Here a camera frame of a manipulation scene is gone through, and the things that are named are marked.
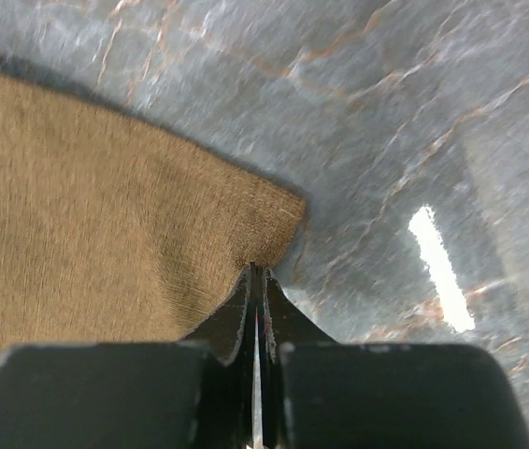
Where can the brown cloth napkin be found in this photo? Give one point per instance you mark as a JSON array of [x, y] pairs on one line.
[[112, 229]]

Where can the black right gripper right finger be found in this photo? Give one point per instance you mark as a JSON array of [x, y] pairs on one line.
[[319, 393]]

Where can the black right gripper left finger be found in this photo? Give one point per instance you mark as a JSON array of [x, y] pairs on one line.
[[190, 393]]

